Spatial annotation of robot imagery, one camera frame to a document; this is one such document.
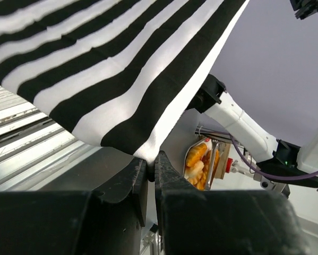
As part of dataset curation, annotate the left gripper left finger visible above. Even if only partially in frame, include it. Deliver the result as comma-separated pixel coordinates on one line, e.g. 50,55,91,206
0,158,148,254

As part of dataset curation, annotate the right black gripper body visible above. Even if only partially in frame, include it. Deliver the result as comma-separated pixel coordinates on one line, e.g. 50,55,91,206
290,0,318,20

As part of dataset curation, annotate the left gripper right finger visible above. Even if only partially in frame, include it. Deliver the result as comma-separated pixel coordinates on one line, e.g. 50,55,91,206
154,151,310,254

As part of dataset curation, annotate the black white striped tank top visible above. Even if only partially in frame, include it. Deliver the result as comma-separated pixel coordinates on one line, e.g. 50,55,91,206
0,1,248,163

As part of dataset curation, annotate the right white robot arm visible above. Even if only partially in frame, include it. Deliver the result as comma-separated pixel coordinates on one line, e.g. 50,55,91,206
188,74,318,188

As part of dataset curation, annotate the orange snack package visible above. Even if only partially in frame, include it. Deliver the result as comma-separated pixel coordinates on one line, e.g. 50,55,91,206
183,137,230,191

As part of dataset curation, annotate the red emergency stop button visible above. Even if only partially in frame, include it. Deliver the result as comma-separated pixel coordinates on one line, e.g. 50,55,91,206
225,158,233,173

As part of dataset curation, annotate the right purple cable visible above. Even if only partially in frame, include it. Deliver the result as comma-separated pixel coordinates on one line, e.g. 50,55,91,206
229,134,318,181

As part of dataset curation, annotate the aluminium mounting rail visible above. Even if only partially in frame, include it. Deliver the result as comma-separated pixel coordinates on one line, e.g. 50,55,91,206
0,86,99,191

